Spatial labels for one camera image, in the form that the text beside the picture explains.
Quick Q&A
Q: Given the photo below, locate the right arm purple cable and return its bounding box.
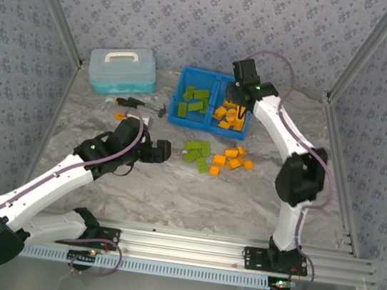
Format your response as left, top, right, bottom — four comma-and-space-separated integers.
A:
218, 49, 353, 290

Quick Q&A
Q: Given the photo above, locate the blue divided plastic bin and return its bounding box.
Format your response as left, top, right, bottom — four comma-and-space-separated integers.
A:
166, 64, 258, 142

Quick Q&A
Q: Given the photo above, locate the aluminium frame post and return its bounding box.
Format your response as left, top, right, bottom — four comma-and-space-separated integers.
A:
325, 0, 387, 108
10, 0, 93, 69

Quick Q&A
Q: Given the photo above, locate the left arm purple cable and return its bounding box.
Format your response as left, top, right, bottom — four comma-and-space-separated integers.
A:
0, 94, 147, 283

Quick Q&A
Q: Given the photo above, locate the aluminium mounting rail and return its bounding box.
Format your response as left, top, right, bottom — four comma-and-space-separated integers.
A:
21, 205, 380, 290

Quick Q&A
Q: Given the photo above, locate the green lego brick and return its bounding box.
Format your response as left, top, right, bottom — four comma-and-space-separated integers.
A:
176, 101, 190, 119
199, 97, 211, 116
181, 84, 196, 103
198, 140, 213, 157
193, 155, 211, 175
181, 147, 203, 165
192, 87, 211, 101
186, 99, 204, 114
184, 139, 203, 152

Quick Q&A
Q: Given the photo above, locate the light blue storage box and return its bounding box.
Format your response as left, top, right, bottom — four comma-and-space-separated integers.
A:
85, 41, 161, 103

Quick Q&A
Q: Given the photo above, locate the aluminium side rail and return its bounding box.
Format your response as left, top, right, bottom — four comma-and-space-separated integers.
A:
9, 56, 83, 219

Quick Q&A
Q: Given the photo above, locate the long orange lego brick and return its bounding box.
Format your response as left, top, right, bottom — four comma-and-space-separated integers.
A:
233, 106, 250, 132

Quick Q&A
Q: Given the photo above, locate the light blue slotted cable duct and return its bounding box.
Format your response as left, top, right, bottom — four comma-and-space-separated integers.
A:
19, 240, 275, 290

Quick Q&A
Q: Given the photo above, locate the small hammer black orange handle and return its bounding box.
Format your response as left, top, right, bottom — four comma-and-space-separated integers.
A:
114, 94, 169, 119

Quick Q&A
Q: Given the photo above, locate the small LED circuit board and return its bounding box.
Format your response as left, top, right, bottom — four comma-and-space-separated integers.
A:
66, 246, 100, 271
266, 276, 296, 290

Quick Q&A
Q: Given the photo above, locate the orange lego brick with hole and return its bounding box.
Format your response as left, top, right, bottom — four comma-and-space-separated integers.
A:
224, 107, 240, 124

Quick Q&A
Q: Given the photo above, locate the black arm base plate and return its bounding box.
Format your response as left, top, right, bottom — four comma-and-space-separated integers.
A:
241, 245, 311, 279
54, 220, 123, 253

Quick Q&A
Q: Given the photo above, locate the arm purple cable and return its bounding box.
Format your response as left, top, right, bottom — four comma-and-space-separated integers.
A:
0, 94, 147, 283
218, 49, 353, 290

